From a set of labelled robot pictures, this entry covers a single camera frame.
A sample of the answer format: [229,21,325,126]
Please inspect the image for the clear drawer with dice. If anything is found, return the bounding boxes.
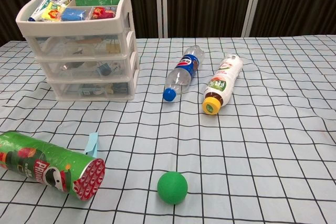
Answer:
[36,52,140,80]

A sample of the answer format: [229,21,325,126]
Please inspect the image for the clear drawer with dark items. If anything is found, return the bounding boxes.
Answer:
[48,73,140,98]

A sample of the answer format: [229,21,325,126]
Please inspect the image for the white plastic drawer cabinet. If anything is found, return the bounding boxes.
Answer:
[15,0,140,102]

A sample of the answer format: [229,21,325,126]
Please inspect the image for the clear Pepsi bottle blue cap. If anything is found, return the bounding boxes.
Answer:
[162,45,205,103]

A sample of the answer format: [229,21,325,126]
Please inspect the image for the white drink bottle yellow cap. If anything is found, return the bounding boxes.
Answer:
[202,54,244,116]

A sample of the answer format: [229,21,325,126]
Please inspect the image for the blue binder clip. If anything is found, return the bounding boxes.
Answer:
[96,63,111,77]

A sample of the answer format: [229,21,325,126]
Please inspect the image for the yellow binder clips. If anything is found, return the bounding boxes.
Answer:
[106,39,122,54]

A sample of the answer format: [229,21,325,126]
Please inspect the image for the green ball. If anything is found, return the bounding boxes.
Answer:
[156,171,188,205]

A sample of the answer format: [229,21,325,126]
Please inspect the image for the light blue paper piece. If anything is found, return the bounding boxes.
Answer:
[83,132,99,158]

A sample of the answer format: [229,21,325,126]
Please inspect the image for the red snack packet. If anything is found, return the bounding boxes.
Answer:
[91,6,118,20]

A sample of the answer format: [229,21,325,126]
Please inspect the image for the blue packet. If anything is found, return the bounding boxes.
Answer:
[61,7,87,22]

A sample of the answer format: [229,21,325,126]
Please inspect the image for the green Pringles can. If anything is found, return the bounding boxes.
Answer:
[0,130,106,201]

